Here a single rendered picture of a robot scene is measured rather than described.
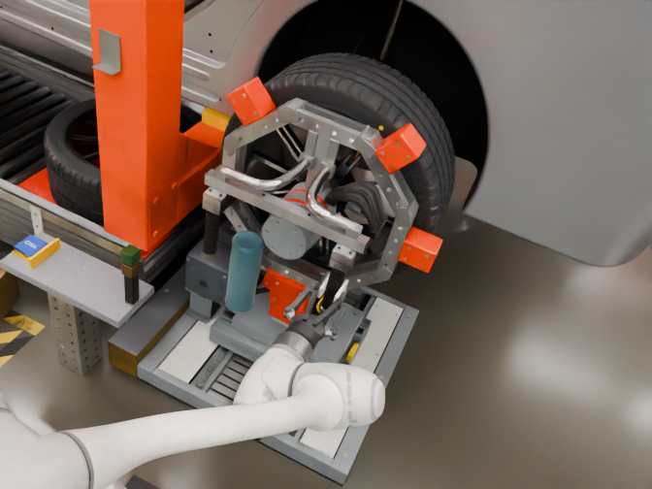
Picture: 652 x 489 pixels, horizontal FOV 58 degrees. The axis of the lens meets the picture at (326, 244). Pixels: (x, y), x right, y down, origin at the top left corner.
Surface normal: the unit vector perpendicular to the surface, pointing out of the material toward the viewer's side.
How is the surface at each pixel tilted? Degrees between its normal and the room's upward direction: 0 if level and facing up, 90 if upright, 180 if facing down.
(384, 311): 0
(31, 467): 31
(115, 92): 90
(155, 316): 0
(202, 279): 90
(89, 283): 0
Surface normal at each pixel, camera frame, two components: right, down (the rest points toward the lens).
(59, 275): 0.19, -0.74
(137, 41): -0.40, 0.55
